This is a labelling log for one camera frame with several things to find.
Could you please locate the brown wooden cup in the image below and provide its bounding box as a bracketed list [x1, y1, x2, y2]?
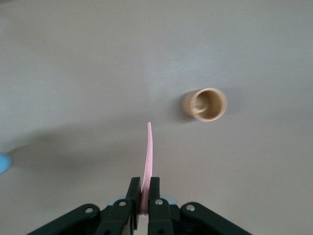
[181, 87, 228, 122]

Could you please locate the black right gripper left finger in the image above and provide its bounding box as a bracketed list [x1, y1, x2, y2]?
[29, 176, 143, 235]

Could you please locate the blue cup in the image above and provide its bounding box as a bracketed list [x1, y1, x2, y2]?
[0, 151, 13, 175]

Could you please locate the pink chopstick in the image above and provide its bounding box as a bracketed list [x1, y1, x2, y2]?
[138, 121, 156, 216]

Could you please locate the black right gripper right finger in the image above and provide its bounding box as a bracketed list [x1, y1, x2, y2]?
[147, 176, 252, 235]

